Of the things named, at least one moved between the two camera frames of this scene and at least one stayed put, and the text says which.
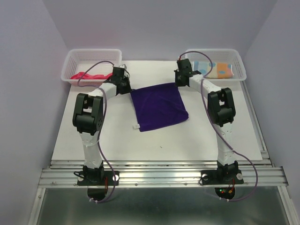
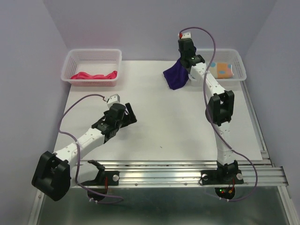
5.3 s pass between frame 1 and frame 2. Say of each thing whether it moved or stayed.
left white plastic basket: stayed
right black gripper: moved
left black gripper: moved
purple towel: moved
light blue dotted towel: stayed
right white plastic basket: stayed
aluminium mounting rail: stayed
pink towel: stayed
